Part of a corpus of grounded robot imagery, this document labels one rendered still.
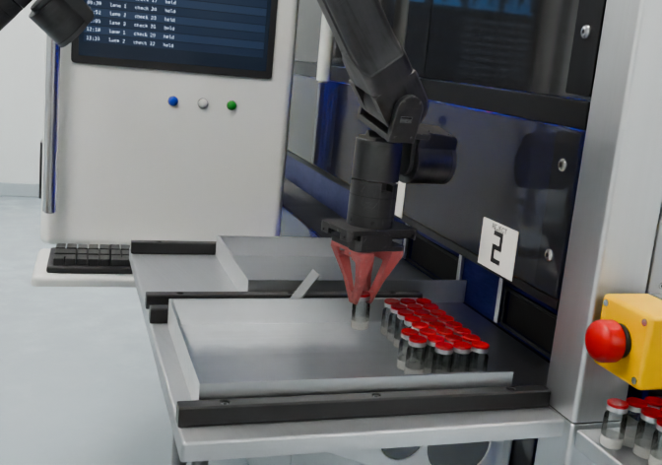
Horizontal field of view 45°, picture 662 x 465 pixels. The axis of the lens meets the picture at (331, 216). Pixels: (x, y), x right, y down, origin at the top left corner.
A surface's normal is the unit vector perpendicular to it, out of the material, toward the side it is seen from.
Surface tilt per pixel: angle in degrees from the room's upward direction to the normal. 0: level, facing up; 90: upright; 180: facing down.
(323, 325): 0
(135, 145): 90
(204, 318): 90
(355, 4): 106
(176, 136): 90
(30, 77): 90
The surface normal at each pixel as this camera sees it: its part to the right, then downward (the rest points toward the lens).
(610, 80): -0.95, -0.03
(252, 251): 0.30, 0.22
